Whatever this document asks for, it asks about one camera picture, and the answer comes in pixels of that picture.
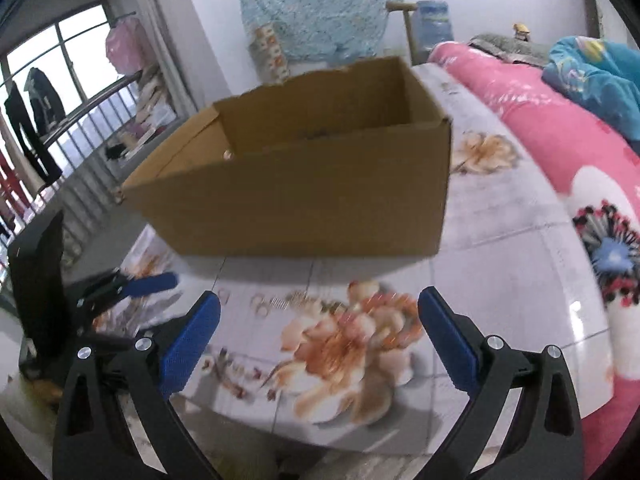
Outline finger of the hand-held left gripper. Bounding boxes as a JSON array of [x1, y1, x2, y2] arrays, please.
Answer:
[[75, 270, 181, 313], [85, 327, 151, 358]]

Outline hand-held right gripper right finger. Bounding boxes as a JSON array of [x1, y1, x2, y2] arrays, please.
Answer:
[[414, 286, 586, 480]]

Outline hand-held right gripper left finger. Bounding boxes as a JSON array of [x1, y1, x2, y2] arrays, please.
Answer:
[[51, 290, 223, 480]]

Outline brown cardboard box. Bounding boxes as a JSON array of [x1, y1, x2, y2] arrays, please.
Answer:
[[120, 55, 455, 257]]

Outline red hanging garment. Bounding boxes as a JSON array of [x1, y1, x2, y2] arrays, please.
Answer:
[[0, 147, 32, 222]]

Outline white fleece garment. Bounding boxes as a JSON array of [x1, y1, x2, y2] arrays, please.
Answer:
[[0, 367, 451, 480]]

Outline black hanging pants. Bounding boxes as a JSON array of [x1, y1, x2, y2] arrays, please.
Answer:
[[4, 81, 38, 172]]

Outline metal railing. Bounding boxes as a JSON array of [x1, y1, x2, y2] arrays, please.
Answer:
[[0, 67, 147, 281]]

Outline dark hanging jacket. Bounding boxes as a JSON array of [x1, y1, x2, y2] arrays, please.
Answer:
[[24, 66, 66, 184]]

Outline pink floral bedspread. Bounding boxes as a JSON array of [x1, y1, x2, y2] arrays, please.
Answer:
[[427, 40, 640, 480]]

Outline pink plastic bag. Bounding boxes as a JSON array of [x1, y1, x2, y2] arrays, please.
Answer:
[[105, 15, 151, 74]]

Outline checkered hanging cloth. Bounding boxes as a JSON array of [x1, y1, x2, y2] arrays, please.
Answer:
[[249, 22, 292, 84]]

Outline grey blanket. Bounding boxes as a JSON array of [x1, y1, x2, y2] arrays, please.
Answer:
[[470, 34, 551, 65]]

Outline blue blanket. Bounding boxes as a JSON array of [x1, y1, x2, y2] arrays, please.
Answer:
[[542, 35, 640, 155]]

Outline blue water jug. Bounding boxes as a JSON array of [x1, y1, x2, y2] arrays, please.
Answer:
[[416, 0, 455, 54]]

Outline wooden chair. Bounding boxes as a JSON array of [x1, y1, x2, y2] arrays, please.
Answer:
[[386, 0, 426, 67]]

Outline teal patterned wall cloth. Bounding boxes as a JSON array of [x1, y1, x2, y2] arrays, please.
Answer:
[[235, 0, 406, 64]]

